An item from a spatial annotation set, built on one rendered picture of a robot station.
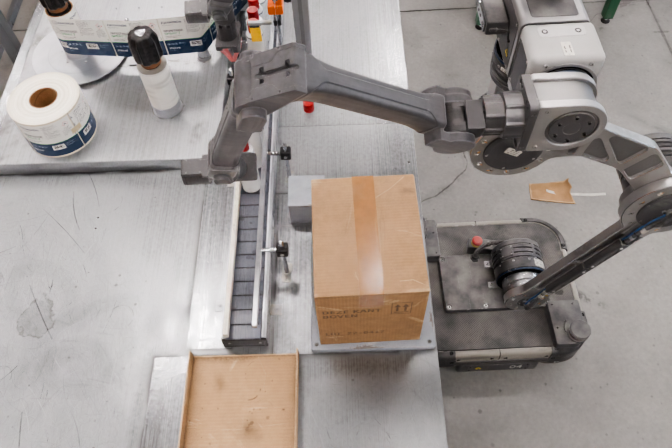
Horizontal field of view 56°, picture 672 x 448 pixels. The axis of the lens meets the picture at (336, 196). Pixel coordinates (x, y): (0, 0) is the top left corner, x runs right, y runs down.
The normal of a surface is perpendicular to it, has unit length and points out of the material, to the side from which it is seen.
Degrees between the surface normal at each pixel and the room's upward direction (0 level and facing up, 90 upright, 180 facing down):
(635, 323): 0
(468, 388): 0
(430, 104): 44
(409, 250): 0
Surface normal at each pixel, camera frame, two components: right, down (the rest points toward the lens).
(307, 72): 0.63, -0.21
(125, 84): -0.03, -0.56
